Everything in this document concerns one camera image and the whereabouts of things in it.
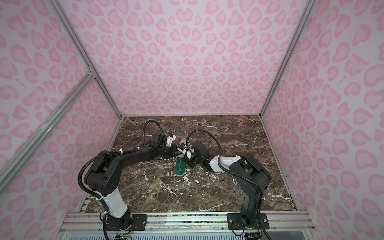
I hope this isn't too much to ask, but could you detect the aluminium corner post left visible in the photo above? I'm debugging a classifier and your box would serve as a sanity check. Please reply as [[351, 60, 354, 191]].
[[47, 0, 123, 120]]

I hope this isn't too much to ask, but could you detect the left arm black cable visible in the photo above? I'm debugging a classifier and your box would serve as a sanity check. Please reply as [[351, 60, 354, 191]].
[[77, 119, 164, 211]]

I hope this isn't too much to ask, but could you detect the aluminium corner post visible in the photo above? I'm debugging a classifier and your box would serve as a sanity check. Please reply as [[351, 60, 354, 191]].
[[259, 0, 318, 119], [47, 0, 123, 120]]

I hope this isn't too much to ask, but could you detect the aluminium corner post right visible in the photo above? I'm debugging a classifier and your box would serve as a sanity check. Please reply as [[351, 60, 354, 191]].
[[259, 0, 318, 119]]

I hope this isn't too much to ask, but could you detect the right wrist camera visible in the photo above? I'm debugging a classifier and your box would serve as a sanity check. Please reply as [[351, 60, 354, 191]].
[[178, 143, 193, 160]]

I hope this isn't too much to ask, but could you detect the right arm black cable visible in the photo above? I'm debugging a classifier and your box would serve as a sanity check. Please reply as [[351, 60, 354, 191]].
[[185, 129, 272, 240]]

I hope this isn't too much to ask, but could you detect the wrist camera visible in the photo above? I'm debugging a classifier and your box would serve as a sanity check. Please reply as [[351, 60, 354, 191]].
[[178, 143, 193, 160], [149, 132, 177, 148]]

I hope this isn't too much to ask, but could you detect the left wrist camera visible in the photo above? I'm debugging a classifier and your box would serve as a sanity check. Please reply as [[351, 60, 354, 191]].
[[149, 132, 177, 148]]

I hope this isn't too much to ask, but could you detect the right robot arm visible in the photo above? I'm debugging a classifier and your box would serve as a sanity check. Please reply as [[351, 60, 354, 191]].
[[179, 141, 272, 228]]

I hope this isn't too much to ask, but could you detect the aluminium diagonal frame bar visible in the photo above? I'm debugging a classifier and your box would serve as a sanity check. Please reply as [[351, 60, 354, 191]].
[[1, 71, 94, 193]]

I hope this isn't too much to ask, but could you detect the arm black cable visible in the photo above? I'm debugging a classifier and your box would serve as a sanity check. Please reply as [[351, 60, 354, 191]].
[[77, 119, 164, 211], [185, 129, 272, 240]]

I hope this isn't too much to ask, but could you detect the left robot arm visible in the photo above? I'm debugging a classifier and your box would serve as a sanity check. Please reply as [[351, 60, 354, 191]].
[[78, 144, 178, 232]]

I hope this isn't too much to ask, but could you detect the green canvas sneaker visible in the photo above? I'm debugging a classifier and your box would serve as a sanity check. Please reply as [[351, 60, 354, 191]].
[[175, 138, 187, 176]]

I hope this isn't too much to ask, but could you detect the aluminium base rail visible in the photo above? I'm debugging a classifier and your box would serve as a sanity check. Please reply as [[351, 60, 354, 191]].
[[56, 211, 319, 240]]

